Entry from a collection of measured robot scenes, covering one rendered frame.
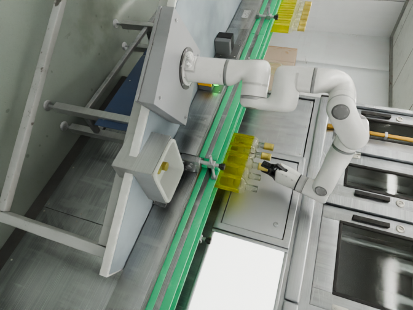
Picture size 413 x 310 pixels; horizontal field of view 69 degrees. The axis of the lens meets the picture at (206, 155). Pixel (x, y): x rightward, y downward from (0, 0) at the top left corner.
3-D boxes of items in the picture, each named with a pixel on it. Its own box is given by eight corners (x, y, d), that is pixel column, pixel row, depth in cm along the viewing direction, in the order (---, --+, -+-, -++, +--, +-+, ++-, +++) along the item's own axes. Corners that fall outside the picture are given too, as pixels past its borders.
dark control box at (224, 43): (214, 53, 160) (230, 55, 157) (213, 40, 153) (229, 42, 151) (219, 44, 164) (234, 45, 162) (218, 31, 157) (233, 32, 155)
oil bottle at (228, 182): (199, 184, 137) (244, 195, 131) (198, 178, 132) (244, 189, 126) (203, 173, 139) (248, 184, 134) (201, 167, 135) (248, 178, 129)
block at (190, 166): (182, 171, 131) (197, 174, 129) (178, 159, 123) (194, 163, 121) (185, 165, 133) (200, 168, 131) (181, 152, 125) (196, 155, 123)
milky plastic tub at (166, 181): (149, 200, 119) (169, 205, 116) (131, 170, 100) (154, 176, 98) (166, 164, 128) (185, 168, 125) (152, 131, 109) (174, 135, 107)
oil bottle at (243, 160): (208, 163, 143) (251, 173, 137) (206, 156, 138) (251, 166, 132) (211, 154, 145) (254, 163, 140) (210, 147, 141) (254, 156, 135)
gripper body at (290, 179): (302, 182, 133) (279, 171, 138) (306, 170, 125) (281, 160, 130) (295, 195, 130) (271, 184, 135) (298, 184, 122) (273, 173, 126)
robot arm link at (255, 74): (231, 59, 113) (273, 62, 109) (226, 94, 116) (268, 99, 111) (225, 53, 104) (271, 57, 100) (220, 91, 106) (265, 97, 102)
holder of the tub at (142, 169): (152, 205, 123) (169, 210, 121) (130, 170, 101) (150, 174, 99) (168, 170, 132) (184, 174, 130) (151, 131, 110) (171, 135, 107)
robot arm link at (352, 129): (313, 129, 114) (308, 150, 103) (334, 78, 101) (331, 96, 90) (356, 143, 111) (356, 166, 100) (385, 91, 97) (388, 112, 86)
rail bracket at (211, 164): (198, 176, 130) (225, 183, 127) (192, 155, 117) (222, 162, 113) (200, 171, 132) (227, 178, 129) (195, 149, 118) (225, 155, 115)
